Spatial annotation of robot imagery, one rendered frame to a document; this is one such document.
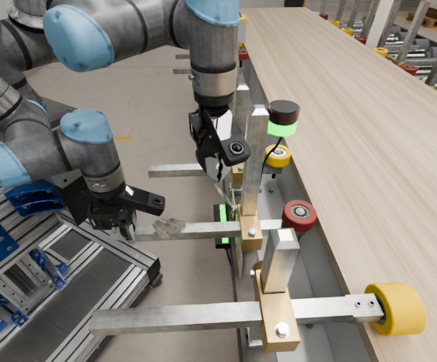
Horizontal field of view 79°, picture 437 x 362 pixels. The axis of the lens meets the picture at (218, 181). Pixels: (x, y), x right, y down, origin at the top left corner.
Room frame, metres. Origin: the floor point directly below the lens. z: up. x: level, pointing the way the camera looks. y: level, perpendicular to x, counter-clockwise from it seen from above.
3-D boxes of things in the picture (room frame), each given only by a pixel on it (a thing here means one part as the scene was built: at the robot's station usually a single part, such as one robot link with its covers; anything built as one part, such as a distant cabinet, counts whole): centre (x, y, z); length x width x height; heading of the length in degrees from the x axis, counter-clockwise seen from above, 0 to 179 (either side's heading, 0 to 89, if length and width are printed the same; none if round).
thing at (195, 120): (0.46, 0.01, 1.15); 0.09 x 0.08 x 0.12; 23
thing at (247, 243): (0.45, -0.08, 0.85); 0.13 x 0.06 x 0.05; 3
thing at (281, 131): (0.47, -0.13, 1.13); 0.06 x 0.06 x 0.02
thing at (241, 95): (0.72, -0.06, 0.87); 0.03 x 0.03 x 0.48; 3
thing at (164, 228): (0.42, 0.13, 0.87); 0.09 x 0.07 x 0.02; 93
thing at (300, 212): (0.43, -0.20, 0.85); 0.08 x 0.08 x 0.11
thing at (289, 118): (0.47, -0.13, 1.15); 0.06 x 0.06 x 0.02
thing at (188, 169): (0.67, 0.01, 0.84); 0.43 x 0.03 x 0.04; 93
